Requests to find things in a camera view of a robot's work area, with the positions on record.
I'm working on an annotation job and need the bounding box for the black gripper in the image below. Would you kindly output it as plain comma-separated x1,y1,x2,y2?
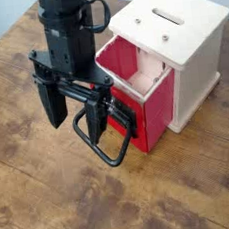
28,24,114,145

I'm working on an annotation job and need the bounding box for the red drawer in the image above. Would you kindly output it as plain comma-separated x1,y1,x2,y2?
96,36,175,153

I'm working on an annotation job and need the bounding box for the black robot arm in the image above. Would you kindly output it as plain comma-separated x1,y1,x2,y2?
28,0,113,145

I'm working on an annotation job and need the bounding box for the white wooden cabinet box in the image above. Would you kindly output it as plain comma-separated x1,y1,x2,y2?
109,0,229,133

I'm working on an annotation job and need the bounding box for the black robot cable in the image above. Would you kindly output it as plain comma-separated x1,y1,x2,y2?
78,0,114,36

